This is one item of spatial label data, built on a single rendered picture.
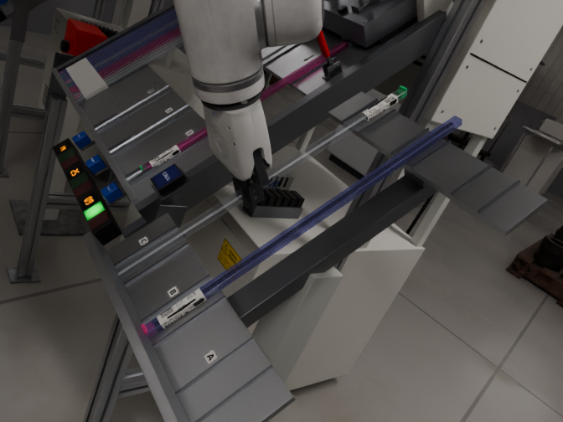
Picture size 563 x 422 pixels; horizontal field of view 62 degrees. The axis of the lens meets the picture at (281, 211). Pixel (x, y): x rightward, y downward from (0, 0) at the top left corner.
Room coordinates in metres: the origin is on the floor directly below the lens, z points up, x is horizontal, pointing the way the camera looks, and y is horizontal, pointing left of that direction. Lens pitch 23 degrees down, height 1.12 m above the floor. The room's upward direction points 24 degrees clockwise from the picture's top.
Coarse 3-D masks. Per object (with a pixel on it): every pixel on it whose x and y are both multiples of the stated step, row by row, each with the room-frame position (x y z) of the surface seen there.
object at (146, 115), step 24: (144, 72) 1.10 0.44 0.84; (96, 96) 1.05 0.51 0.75; (120, 96) 1.03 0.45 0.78; (144, 96) 1.01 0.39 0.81; (168, 96) 0.99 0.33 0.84; (96, 120) 0.96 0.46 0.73; (120, 120) 0.94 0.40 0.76; (144, 120) 0.93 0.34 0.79; (168, 120) 0.92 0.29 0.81; (192, 120) 0.90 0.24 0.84; (120, 144) 0.87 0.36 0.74; (144, 144) 0.86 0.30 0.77; (168, 144) 0.85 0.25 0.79; (120, 168) 0.81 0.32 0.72; (144, 192) 0.74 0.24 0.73
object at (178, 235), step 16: (400, 96) 0.76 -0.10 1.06; (336, 128) 0.70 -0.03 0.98; (352, 128) 0.71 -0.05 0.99; (320, 144) 0.68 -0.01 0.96; (288, 160) 0.65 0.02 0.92; (304, 160) 0.66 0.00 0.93; (272, 176) 0.63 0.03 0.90; (240, 192) 0.61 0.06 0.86; (224, 208) 0.59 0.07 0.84; (192, 224) 0.56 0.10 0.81; (160, 240) 0.54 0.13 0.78; (176, 240) 0.55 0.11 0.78; (144, 256) 0.52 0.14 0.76; (128, 272) 0.51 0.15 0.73
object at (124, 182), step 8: (56, 72) 1.14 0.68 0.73; (64, 88) 1.06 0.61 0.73; (72, 96) 1.02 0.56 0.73; (72, 104) 1.00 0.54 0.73; (80, 112) 0.96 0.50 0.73; (88, 120) 0.93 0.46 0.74; (88, 128) 0.90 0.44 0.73; (96, 136) 0.87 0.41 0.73; (96, 144) 0.85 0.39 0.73; (104, 144) 0.87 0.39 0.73; (104, 152) 0.82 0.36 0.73; (112, 160) 0.80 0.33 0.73; (112, 168) 0.78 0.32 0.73; (120, 176) 0.76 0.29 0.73; (128, 184) 0.73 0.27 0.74; (128, 192) 0.72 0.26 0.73; (136, 200) 0.70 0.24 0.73
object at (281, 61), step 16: (272, 48) 1.08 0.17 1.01; (288, 48) 1.07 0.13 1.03; (304, 48) 1.06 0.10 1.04; (352, 48) 1.02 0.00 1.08; (368, 48) 1.01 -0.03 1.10; (272, 64) 1.02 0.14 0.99; (288, 64) 1.01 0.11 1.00; (320, 64) 0.98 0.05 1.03; (352, 64) 0.97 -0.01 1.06; (304, 80) 0.95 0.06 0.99; (320, 80) 0.94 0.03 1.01
